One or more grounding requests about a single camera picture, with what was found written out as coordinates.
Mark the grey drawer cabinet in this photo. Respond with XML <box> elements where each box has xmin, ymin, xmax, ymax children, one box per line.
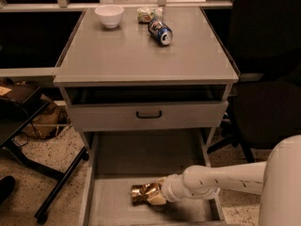
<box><xmin>53</xmin><ymin>6</ymin><xmax>240</xmax><ymax>226</ymax></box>

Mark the green white snack bag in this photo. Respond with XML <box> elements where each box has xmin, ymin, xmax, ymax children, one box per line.
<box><xmin>137</xmin><ymin>7</ymin><xmax>163</xmax><ymax>24</ymax></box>

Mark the open grey lower drawer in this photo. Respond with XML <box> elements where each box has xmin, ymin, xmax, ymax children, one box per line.
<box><xmin>79</xmin><ymin>129</ymin><xmax>227</xmax><ymax>226</ymax></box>

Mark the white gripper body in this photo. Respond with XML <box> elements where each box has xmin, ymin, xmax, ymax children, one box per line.
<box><xmin>161</xmin><ymin>174</ymin><xmax>185</xmax><ymax>202</ymax></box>

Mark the black side table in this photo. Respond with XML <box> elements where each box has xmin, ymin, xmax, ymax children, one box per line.
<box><xmin>0</xmin><ymin>85</ymin><xmax>88</xmax><ymax>225</ymax></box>

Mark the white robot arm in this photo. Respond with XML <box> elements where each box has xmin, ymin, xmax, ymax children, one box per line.
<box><xmin>147</xmin><ymin>135</ymin><xmax>301</xmax><ymax>226</ymax></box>

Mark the black office chair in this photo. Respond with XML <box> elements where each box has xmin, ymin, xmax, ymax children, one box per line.
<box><xmin>207</xmin><ymin>0</ymin><xmax>301</xmax><ymax>163</ymax></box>

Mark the black shoe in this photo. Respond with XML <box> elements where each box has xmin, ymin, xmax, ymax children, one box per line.
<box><xmin>0</xmin><ymin>175</ymin><xmax>16</xmax><ymax>204</ymax></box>

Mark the white bowl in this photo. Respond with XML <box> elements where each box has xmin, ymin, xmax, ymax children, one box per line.
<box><xmin>95</xmin><ymin>5</ymin><xmax>124</xmax><ymax>28</ymax></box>

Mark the crushed orange can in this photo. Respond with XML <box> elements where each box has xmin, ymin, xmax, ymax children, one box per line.
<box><xmin>131</xmin><ymin>183</ymin><xmax>160</xmax><ymax>204</ymax></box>

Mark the blue soda can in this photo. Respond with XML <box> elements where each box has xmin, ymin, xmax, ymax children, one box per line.
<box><xmin>148</xmin><ymin>19</ymin><xmax>173</xmax><ymax>46</ymax></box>

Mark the closed grey upper drawer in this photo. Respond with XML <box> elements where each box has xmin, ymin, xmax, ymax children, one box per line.
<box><xmin>67</xmin><ymin>101</ymin><xmax>228</xmax><ymax>132</ymax></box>

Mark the brown bag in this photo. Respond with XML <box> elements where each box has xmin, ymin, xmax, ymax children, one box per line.
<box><xmin>0</xmin><ymin>80</ymin><xmax>69</xmax><ymax>140</ymax></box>

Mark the black drawer handle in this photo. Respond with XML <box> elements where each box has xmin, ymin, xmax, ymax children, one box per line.
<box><xmin>135</xmin><ymin>110</ymin><xmax>163</xmax><ymax>120</ymax></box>

